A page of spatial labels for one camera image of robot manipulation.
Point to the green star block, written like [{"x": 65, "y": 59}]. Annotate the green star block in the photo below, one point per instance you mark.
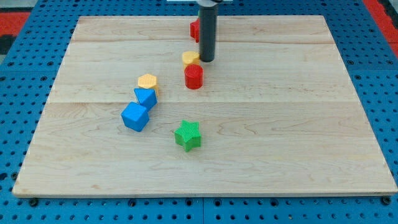
[{"x": 188, "y": 135}]

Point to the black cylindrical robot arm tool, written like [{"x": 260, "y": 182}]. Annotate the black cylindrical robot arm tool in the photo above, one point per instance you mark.
[{"x": 208, "y": 23}]

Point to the yellow hexagon block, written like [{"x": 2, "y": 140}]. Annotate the yellow hexagon block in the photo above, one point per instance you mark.
[{"x": 148, "y": 81}]

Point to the blue cube block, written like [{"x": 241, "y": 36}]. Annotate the blue cube block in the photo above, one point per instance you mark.
[{"x": 135, "y": 116}]

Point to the yellow cylinder block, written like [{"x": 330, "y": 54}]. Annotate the yellow cylinder block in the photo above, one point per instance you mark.
[{"x": 190, "y": 57}]

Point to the blue triangular block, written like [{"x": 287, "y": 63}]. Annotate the blue triangular block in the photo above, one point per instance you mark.
[{"x": 146, "y": 97}]

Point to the wooden board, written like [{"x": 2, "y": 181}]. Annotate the wooden board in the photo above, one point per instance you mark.
[{"x": 278, "y": 115}]

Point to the red block behind tool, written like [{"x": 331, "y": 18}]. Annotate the red block behind tool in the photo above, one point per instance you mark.
[{"x": 195, "y": 30}]

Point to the red cylinder block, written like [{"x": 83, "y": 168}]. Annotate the red cylinder block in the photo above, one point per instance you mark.
[{"x": 193, "y": 76}]

